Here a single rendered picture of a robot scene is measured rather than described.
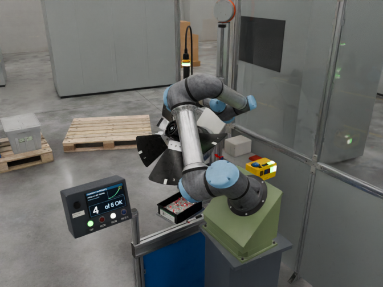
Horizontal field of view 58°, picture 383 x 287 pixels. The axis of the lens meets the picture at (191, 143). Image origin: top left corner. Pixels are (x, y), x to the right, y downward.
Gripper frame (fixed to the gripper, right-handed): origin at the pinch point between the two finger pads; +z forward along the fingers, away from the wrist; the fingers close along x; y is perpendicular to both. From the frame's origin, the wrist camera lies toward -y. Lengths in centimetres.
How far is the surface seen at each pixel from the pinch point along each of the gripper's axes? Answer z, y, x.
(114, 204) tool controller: -45, 33, -64
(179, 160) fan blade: -6.3, 43.7, -7.5
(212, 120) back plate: 9.4, 30.0, 29.1
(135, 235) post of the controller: -41, 57, -54
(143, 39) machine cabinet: 517, 45, 226
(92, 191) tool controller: -43, 24, -72
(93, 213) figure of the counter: -45, 33, -74
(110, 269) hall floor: 40, 149, -44
